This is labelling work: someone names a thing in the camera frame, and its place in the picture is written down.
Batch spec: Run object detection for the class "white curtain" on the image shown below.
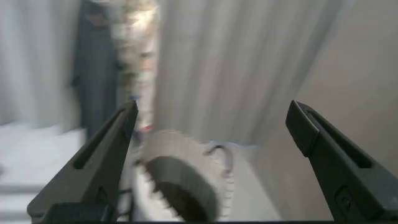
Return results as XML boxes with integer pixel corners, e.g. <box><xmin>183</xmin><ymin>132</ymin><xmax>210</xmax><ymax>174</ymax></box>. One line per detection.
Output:
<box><xmin>0</xmin><ymin>0</ymin><xmax>343</xmax><ymax>147</ymax></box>

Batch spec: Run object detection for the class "dark grey garment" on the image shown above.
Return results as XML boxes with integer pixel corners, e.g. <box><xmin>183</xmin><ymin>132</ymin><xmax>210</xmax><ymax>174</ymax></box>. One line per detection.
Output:
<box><xmin>70</xmin><ymin>0</ymin><xmax>121</xmax><ymax>140</ymax></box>

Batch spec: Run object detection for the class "white laundry basket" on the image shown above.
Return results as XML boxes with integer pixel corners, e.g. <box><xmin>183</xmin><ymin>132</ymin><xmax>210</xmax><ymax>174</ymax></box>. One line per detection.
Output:
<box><xmin>133</xmin><ymin>129</ymin><xmax>235</xmax><ymax>222</ymax></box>

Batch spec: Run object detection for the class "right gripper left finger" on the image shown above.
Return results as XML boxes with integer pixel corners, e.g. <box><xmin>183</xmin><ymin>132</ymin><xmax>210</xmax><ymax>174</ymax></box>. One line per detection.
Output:
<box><xmin>27</xmin><ymin>99</ymin><xmax>139</xmax><ymax>223</ymax></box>

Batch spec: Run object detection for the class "beige partition panel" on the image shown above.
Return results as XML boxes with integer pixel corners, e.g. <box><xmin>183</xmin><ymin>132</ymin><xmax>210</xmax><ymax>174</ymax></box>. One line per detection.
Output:
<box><xmin>254</xmin><ymin>0</ymin><xmax>398</xmax><ymax>222</ymax></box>

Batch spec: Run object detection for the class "cream printed garment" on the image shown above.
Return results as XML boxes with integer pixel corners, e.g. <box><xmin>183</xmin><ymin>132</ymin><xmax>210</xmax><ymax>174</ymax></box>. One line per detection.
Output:
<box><xmin>107</xmin><ymin>0</ymin><xmax>160</xmax><ymax>134</ymax></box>

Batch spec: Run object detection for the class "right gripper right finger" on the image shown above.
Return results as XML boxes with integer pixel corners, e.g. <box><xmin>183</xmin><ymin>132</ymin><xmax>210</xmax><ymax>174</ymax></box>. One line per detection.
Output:
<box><xmin>285</xmin><ymin>99</ymin><xmax>398</xmax><ymax>223</ymax></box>

